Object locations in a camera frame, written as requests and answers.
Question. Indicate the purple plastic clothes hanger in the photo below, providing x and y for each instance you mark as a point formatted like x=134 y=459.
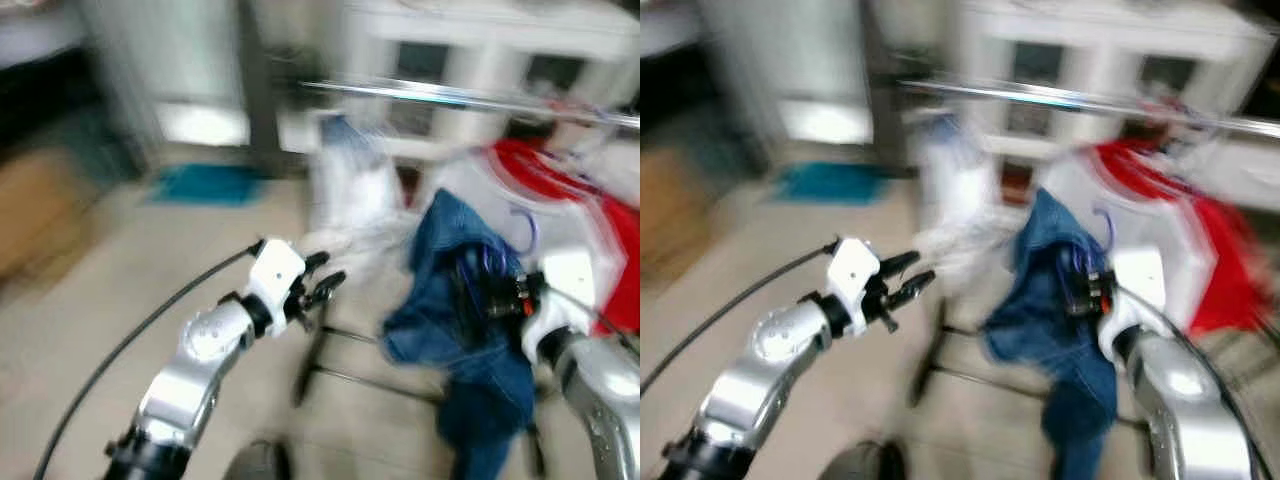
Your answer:
x=535 y=235
x=1110 y=232

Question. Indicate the blue denim garment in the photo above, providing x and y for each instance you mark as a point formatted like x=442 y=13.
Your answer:
x=1040 y=340
x=450 y=350

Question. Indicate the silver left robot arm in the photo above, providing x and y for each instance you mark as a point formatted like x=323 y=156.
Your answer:
x=190 y=370
x=760 y=370

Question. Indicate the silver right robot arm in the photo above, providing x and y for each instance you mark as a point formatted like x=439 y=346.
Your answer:
x=1190 y=400
x=600 y=400

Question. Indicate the off-white jacket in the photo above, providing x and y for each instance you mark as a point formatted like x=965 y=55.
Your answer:
x=950 y=180
x=350 y=190

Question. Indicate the teal floor mat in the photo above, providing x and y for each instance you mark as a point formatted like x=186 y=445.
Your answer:
x=830 y=183
x=205 y=185

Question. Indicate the plain white T-shirt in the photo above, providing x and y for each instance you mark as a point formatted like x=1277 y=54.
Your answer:
x=470 y=180
x=1075 y=185

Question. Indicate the red T-shirt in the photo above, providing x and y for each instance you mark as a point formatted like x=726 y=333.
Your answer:
x=1230 y=270
x=620 y=260

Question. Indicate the grey robot foot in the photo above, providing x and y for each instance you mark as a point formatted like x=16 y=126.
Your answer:
x=865 y=465
x=258 y=465

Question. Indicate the brown cardboard box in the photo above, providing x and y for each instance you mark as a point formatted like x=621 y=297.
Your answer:
x=665 y=220
x=40 y=220

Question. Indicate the glass door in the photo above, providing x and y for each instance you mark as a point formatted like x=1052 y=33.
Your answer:
x=790 y=60
x=170 y=60

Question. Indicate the white display cabinet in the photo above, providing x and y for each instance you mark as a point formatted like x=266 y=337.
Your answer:
x=480 y=40
x=1090 y=40

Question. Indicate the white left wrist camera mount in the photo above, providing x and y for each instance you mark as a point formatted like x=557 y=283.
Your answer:
x=852 y=270
x=275 y=272

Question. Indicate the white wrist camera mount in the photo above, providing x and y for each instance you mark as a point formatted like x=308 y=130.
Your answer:
x=1140 y=275
x=852 y=270
x=275 y=272
x=565 y=280

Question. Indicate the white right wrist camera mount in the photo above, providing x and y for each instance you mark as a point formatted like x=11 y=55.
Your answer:
x=565 y=280
x=1140 y=275

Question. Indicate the silver clothes rack rail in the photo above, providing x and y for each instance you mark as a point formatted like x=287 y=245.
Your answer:
x=450 y=100
x=1050 y=100

